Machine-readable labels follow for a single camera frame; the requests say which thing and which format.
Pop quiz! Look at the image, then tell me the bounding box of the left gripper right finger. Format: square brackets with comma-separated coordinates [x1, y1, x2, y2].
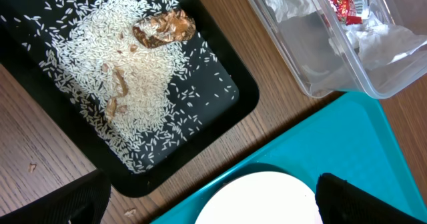
[315, 173, 425, 224]

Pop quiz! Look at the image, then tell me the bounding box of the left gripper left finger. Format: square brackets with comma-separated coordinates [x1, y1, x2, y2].
[1, 169, 111, 224]

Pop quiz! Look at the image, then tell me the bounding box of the large pink plate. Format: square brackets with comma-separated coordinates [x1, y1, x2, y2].
[195, 171, 322, 224]

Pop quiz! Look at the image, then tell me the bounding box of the white napkin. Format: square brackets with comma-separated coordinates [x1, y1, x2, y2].
[264, 0, 426, 70]

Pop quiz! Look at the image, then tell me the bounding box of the brown food scrap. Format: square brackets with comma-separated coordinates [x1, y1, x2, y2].
[132, 9, 196, 49]

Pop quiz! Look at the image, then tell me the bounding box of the red snack wrapper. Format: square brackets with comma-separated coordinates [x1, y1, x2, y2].
[328, 0, 369, 25]

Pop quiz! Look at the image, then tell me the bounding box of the clear plastic waste bin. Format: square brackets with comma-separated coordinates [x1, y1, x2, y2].
[248, 0, 426, 99]

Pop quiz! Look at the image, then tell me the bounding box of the teal serving tray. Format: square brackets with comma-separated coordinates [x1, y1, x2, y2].
[155, 93, 426, 223]

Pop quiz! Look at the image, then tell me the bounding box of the black rectangular tray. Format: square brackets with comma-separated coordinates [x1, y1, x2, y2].
[1, 0, 260, 198]

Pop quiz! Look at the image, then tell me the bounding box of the spilled rice pile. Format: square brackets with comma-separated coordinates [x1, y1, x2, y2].
[0, 0, 238, 174]

